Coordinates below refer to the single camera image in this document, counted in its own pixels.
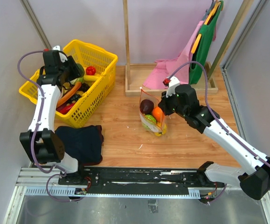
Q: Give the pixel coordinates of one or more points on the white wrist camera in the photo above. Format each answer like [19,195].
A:
[62,55]
[171,84]

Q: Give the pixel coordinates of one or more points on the round orange toy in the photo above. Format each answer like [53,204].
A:
[158,114]

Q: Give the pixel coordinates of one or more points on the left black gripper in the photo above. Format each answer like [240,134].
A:
[75,71]

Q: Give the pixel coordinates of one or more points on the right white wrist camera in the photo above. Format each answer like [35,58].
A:
[171,84]

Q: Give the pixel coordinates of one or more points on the wooden rack post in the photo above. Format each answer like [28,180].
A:
[237,22]
[127,46]

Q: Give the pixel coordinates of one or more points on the green garment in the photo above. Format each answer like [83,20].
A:
[202,44]

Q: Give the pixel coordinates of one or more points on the green cabbage toy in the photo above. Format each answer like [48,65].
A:
[73,82]

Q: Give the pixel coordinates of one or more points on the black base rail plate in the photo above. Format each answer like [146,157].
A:
[137,181]

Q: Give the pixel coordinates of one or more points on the purple mangosteen toy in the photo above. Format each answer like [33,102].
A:
[146,106]

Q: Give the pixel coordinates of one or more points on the red bell pepper toy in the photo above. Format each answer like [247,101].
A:
[90,71]

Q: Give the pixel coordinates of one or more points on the orange carrot toy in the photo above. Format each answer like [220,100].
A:
[69,94]

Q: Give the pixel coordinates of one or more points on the left wooden rack post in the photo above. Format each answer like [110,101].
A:
[127,46]

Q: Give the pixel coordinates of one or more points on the red chili pepper toy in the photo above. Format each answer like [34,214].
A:
[65,109]

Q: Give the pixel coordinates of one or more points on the right wooden rack post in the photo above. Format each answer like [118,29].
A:
[237,22]

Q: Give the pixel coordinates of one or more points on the pink garment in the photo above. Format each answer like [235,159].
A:
[165,67]

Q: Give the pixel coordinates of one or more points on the dark navy folded cloth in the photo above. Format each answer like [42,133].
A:
[83,144]

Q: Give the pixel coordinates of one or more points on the yellow plastic shopping basket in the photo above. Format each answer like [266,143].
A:
[88,54]

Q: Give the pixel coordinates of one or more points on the green custard apple toy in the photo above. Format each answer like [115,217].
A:
[150,123]

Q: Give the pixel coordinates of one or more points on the black grape bunch toy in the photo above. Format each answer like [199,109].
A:
[74,98]

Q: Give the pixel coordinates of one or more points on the clear zip top bag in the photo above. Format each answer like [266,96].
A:
[145,95]

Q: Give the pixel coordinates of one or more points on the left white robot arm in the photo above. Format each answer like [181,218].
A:
[40,142]

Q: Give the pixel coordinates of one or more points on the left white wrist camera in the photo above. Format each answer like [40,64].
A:
[62,55]

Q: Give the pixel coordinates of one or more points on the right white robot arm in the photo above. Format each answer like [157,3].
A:
[253,177]

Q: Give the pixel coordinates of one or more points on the wooden clothes rack base tray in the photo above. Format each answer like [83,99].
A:
[137,73]

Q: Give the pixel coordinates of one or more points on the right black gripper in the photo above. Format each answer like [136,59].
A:
[163,104]

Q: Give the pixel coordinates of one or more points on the yellow banana bunch toy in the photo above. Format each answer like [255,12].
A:
[164,130]

